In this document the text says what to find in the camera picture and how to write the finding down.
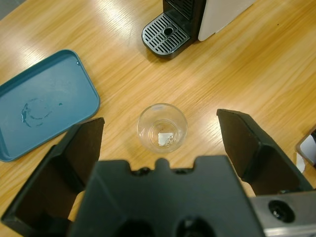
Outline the white paper tag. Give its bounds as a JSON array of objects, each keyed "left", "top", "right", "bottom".
[{"left": 295, "top": 152, "right": 307, "bottom": 173}]

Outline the metal grille drip tray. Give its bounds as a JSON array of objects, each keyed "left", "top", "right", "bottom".
[{"left": 141, "top": 13, "right": 192, "bottom": 60}]

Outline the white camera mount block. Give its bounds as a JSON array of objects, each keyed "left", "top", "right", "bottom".
[{"left": 295, "top": 124, "right": 316, "bottom": 166}]

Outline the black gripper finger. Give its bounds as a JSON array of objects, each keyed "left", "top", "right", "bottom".
[
  {"left": 216, "top": 108, "right": 314, "bottom": 198},
  {"left": 0, "top": 117, "right": 105, "bottom": 237}
]

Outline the clear drinking glass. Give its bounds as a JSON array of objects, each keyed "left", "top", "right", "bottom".
[{"left": 137, "top": 103, "right": 189, "bottom": 154}]

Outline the white capsule coffee machine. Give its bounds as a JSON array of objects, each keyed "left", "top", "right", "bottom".
[{"left": 142, "top": 0, "right": 257, "bottom": 60}]

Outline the teal plastic tray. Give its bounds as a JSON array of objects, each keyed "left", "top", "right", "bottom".
[{"left": 0, "top": 49, "right": 101, "bottom": 162}]

